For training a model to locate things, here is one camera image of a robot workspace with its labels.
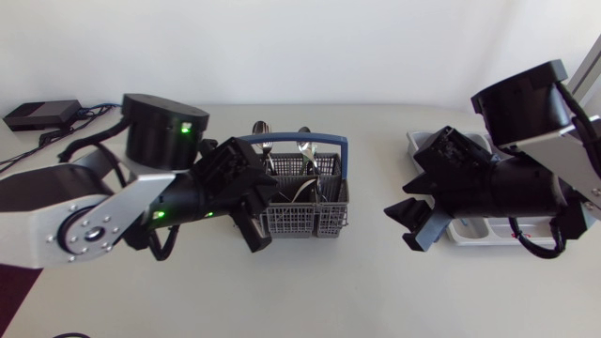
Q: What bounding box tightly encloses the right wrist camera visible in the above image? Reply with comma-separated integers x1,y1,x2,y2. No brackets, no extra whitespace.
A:
412,125,493,178

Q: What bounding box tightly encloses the grey cutlery tray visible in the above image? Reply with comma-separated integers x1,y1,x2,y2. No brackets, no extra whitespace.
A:
406,131,561,248

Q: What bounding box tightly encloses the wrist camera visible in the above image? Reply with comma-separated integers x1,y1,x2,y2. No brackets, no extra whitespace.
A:
412,125,493,178
204,136,265,177

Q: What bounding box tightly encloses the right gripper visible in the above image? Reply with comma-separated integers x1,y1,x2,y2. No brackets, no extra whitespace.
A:
383,154,500,254

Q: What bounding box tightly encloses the black cable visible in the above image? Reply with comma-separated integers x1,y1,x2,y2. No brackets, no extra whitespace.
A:
0,106,124,174

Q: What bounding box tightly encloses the steel knife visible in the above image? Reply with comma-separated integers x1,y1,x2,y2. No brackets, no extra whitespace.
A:
290,177,318,204

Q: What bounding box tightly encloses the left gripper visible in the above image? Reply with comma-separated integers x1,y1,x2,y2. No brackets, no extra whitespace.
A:
190,157,282,254

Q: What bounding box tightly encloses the grey cutlery basket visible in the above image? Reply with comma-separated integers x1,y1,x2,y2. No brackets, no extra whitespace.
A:
237,131,351,239

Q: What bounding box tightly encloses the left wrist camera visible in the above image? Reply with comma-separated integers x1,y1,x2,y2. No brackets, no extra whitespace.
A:
204,136,265,177

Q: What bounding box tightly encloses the black power brick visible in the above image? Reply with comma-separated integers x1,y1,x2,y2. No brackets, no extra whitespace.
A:
2,99,83,133

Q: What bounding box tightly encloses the blue cable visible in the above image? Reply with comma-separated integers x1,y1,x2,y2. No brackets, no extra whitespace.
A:
77,101,123,116

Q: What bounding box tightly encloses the steel fork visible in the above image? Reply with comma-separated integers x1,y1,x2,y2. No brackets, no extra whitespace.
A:
261,138,277,176

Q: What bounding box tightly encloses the steel spoon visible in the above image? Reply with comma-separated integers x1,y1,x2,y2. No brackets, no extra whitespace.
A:
252,120,273,142
296,126,321,176

